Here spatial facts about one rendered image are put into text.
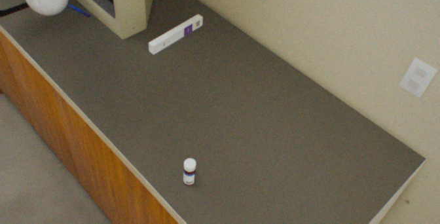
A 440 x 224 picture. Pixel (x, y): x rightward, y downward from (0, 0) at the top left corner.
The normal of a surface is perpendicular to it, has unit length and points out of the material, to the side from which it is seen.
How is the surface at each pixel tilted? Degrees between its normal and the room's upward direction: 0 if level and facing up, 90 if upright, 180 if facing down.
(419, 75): 90
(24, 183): 0
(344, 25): 90
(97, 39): 0
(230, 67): 0
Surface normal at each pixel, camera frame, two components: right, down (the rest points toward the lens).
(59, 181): 0.08, -0.68
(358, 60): -0.72, 0.47
